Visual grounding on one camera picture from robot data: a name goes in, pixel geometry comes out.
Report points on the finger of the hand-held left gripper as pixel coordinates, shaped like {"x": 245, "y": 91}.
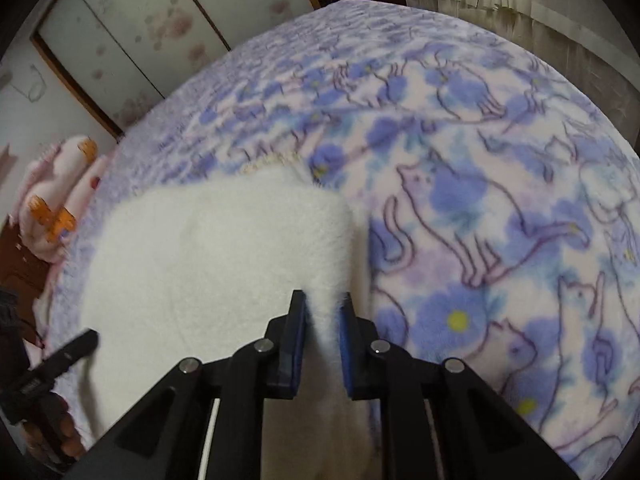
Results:
{"x": 72, "y": 352}

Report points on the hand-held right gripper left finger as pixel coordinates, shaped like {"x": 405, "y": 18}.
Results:
{"x": 299, "y": 350}

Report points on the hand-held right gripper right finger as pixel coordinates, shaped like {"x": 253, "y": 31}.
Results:
{"x": 346, "y": 355}

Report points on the white fuzzy knit sweater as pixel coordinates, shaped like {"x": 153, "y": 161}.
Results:
{"x": 210, "y": 240}

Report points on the person's left hand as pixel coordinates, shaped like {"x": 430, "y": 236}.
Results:
{"x": 60, "y": 430}

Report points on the dark brown wooden nightstand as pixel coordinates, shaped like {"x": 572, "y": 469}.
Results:
{"x": 20, "y": 260}

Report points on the folded pink bear-print blanket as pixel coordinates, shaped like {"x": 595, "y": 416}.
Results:
{"x": 65, "y": 180}

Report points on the purple floral cat-print blanket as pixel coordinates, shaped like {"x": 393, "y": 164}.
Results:
{"x": 450, "y": 110}

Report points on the floral wardrobe doors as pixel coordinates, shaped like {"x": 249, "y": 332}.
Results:
{"x": 125, "y": 25}

